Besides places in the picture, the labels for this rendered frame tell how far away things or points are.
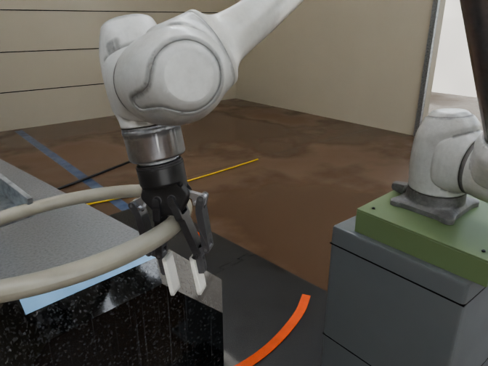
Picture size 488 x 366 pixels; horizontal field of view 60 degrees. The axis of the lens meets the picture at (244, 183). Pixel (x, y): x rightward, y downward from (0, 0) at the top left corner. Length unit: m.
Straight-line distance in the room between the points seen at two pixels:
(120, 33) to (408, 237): 0.86
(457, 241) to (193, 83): 0.86
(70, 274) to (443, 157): 0.91
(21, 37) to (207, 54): 6.02
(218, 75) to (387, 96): 5.55
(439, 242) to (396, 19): 4.91
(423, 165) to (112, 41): 0.86
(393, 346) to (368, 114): 5.02
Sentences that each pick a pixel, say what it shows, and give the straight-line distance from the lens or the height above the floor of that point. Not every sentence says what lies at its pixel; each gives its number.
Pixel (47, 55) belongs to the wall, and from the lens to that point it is 6.51.
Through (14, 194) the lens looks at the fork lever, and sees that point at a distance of 1.09.
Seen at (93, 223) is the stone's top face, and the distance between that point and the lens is 1.26.
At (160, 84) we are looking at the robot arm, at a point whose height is 1.31.
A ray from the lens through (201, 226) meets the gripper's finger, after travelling 0.68.
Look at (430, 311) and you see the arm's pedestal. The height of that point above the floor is 0.68.
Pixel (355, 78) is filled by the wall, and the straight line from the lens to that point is 6.23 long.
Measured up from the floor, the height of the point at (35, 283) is 1.06.
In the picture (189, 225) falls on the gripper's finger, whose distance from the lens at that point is 0.70.
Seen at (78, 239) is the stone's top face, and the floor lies 0.84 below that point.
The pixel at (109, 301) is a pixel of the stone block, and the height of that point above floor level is 0.77.
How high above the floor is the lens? 1.37
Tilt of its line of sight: 21 degrees down
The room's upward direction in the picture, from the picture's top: straight up
